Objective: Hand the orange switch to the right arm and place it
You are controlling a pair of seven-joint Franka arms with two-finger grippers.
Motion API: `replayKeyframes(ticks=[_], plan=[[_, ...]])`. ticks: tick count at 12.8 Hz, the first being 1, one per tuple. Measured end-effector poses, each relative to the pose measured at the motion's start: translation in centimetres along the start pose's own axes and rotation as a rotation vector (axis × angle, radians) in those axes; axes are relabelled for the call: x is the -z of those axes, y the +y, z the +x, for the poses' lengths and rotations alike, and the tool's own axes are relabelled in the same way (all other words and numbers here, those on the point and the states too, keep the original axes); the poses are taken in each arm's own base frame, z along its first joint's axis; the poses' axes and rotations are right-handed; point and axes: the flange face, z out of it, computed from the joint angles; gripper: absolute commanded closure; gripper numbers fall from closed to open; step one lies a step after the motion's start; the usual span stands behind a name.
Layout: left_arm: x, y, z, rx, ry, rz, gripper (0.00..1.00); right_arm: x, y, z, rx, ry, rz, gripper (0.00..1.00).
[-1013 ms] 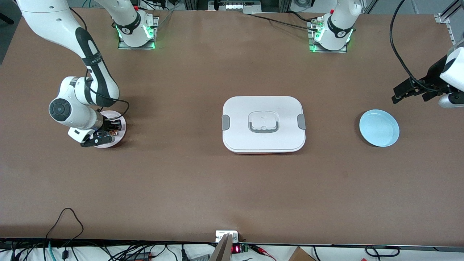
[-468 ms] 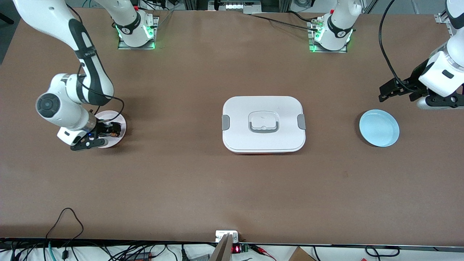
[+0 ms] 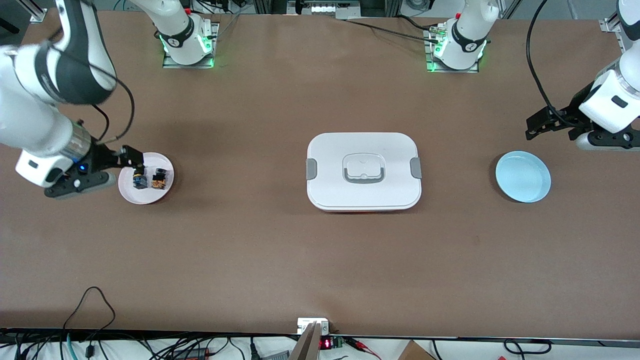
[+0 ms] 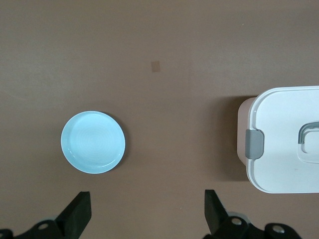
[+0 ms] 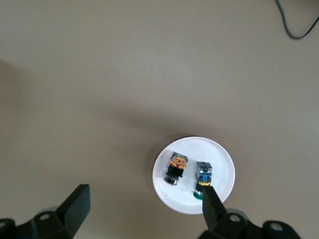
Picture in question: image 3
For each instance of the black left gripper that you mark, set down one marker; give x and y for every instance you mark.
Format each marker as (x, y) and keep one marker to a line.
(569, 114)

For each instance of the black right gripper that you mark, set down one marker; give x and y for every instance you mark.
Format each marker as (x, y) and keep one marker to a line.
(104, 157)

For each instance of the orange push button switch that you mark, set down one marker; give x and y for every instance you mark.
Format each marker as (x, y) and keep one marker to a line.
(159, 180)

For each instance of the metal base plate left arm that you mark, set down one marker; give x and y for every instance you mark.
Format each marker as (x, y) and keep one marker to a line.
(434, 67)

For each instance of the metal base plate right arm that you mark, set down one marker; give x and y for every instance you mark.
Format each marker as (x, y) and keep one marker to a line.
(170, 64)

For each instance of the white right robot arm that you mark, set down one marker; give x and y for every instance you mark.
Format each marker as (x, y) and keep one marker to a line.
(30, 125)

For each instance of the pink round plate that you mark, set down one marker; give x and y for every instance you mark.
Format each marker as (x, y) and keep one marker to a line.
(145, 196)

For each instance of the light blue round plate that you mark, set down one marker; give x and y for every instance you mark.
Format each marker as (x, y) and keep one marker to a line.
(522, 177)

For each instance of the brown cardboard box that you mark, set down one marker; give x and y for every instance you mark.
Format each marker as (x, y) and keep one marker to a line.
(415, 352)

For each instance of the red digit display board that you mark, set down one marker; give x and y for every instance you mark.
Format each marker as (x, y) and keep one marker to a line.
(327, 343)

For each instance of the red clip leads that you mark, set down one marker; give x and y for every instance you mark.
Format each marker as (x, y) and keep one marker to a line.
(362, 345)

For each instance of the green push button switch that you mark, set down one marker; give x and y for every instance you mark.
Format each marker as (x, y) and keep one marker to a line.
(139, 181)

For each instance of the aluminium profile bracket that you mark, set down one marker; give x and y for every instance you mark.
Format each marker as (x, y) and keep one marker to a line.
(614, 30)

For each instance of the small white camera mount plate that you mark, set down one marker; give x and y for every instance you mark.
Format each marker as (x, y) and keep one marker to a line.
(306, 323)

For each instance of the silver frame rail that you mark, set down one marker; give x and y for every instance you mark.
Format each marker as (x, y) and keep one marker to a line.
(325, 9)

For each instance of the grey camera support bar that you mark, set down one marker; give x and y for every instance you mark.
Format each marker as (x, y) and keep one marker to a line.
(307, 345)

